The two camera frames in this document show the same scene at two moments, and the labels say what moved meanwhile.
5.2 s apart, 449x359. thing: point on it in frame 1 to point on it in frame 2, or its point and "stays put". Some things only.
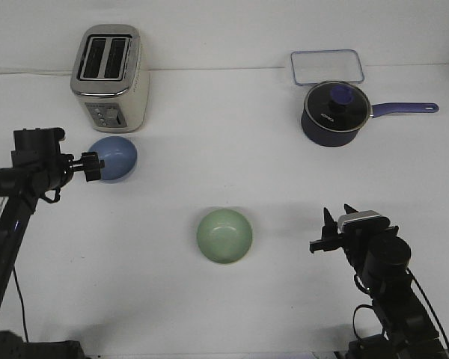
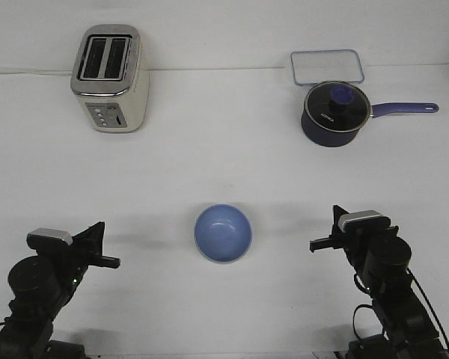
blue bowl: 120,156 to 223,233
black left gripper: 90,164 to 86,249
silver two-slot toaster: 110,78 stays put
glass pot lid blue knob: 337,106 stays put
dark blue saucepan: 338,139 stays put
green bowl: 224,235 stays put
